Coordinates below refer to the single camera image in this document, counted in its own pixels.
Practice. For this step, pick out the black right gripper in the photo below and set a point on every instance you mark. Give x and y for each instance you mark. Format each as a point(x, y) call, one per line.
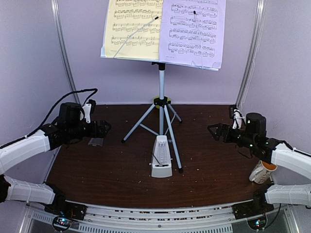
point(220, 130)

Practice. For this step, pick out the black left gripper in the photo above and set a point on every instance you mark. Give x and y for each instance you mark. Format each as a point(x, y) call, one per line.
point(101, 132)

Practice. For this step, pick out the clear plastic metronome cover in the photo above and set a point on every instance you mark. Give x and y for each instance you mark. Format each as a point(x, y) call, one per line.
point(96, 142)

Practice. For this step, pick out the light blue folding music stand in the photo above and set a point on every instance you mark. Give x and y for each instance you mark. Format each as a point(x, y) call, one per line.
point(166, 113)

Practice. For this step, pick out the white metronome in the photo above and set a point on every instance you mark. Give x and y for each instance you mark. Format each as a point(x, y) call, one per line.
point(161, 165)

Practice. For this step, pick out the purple sheet music page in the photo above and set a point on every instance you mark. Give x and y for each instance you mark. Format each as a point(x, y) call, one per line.
point(192, 33)

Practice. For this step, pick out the yellow sheet music page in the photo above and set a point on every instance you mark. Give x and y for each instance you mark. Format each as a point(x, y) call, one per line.
point(132, 30)

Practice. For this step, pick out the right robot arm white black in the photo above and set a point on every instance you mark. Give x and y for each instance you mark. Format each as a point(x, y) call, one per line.
point(250, 132)

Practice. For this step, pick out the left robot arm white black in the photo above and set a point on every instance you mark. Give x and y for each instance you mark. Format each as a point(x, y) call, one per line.
point(72, 124)

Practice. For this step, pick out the green plastic bowl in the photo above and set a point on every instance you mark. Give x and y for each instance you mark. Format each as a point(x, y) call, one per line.
point(158, 102)

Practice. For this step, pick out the white mug orange inside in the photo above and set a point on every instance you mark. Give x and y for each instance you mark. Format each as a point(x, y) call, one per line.
point(262, 172)

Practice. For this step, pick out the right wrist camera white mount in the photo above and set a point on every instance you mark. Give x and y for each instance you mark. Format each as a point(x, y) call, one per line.
point(236, 116)

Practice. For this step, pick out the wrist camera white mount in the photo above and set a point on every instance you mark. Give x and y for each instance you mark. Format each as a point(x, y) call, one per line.
point(86, 111)
point(236, 116)

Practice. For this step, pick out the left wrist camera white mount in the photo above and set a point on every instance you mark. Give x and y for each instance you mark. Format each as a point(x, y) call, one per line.
point(86, 111)

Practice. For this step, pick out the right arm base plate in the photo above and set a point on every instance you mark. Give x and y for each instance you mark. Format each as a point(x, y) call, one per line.
point(250, 209)

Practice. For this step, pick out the front aluminium frame rail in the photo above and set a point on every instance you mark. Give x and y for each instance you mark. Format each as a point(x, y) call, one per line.
point(207, 219)

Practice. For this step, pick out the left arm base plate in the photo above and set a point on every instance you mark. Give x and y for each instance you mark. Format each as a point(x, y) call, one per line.
point(70, 210)

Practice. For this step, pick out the left aluminium corner post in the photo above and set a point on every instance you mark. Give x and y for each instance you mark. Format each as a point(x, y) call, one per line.
point(61, 40)

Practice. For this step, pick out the aluminium corner post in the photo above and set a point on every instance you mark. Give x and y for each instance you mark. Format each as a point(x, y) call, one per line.
point(254, 46)
point(61, 40)

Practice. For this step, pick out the right aluminium corner post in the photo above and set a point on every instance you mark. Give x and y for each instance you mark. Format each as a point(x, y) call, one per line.
point(254, 46)

